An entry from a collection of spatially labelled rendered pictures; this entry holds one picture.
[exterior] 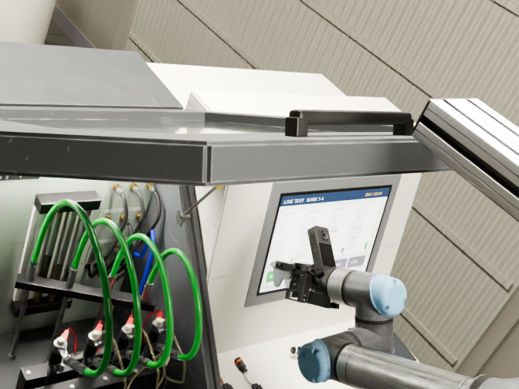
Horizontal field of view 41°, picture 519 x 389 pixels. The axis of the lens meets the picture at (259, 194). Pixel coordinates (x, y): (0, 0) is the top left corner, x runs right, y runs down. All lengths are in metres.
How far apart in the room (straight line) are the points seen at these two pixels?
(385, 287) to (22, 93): 0.85
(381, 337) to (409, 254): 1.81
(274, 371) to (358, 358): 0.65
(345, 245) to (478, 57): 1.24
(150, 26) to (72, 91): 2.99
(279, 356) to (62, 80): 0.91
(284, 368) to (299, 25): 2.08
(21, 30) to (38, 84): 3.44
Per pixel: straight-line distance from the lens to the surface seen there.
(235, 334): 1.83
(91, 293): 1.69
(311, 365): 1.28
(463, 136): 0.71
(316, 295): 1.46
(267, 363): 1.87
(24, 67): 1.67
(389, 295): 1.33
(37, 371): 1.67
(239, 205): 1.61
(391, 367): 1.19
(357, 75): 3.27
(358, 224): 1.93
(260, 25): 3.75
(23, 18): 5.01
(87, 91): 1.63
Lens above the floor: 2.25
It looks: 31 degrees down
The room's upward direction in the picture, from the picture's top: 23 degrees clockwise
